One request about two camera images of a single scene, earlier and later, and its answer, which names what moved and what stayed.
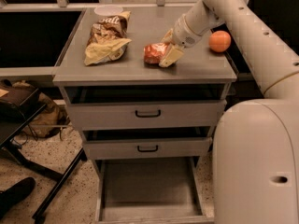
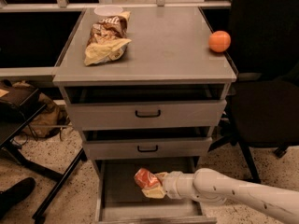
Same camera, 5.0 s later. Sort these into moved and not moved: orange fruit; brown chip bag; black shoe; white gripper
Moved: white gripper
Not moved: orange fruit; black shoe; brown chip bag
